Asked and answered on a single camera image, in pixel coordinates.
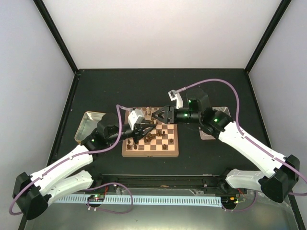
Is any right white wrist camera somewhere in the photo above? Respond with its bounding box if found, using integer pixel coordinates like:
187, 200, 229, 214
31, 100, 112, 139
168, 90, 183, 109

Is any wooden chess board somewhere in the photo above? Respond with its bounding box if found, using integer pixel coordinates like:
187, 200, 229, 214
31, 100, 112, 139
122, 120, 179, 157

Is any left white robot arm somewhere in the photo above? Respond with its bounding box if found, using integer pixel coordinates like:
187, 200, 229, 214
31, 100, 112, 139
9, 113, 156, 220

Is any row of white chess pieces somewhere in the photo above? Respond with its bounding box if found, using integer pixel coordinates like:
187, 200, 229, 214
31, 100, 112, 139
140, 107, 157, 120

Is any light blue cable duct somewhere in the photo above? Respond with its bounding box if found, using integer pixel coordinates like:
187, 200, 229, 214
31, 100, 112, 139
57, 194, 222, 207

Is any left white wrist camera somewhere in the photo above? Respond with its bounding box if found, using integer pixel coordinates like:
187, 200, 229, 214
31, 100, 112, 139
128, 108, 145, 130

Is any black rail base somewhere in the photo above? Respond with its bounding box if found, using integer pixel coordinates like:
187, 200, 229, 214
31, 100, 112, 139
92, 174, 260, 194

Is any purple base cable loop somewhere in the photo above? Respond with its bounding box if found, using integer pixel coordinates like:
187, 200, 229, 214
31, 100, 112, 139
86, 183, 134, 213

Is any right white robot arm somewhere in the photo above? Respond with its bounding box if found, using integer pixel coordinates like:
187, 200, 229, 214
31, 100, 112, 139
152, 89, 300, 203

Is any small circuit board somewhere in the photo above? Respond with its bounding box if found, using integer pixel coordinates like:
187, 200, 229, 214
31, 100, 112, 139
87, 195, 105, 202

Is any gold rimmed metal tray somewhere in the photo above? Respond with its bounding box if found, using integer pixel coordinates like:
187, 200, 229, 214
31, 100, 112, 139
74, 111, 105, 144

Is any pile of dark chess pieces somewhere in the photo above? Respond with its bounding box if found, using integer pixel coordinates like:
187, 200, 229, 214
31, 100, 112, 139
144, 134, 156, 143

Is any pink rimmed metal tray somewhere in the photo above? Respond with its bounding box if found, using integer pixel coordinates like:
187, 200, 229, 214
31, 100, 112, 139
199, 106, 232, 140

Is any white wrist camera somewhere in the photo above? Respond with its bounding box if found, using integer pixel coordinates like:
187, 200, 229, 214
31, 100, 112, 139
168, 90, 183, 109
128, 108, 145, 130

